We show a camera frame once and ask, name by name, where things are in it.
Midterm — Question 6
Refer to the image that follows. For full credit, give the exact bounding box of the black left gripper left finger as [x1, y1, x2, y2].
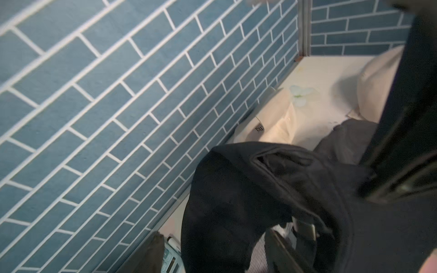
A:
[116, 232, 165, 273]

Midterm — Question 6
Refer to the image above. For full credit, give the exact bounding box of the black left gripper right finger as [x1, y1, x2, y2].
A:
[265, 229, 309, 273]

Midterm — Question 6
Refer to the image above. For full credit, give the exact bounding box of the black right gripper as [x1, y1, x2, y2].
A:
[360, 1, 437, 201]

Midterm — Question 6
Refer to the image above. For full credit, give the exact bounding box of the beige baseball cap with text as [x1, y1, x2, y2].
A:
[347, 45, 404, 123]

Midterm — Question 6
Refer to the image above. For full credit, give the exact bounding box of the black baseball cap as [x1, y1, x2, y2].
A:
[182, 142, 437, 273]

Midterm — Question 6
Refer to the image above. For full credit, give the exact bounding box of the black cap with mesh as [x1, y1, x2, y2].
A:
[314, 119, 378, 165]

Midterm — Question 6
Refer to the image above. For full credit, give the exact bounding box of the cream cap at back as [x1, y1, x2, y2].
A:
[228, 89, 297, 144]

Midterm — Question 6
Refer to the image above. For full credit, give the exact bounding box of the teal desk calculator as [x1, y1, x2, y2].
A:
[161, 239, 185, 273]

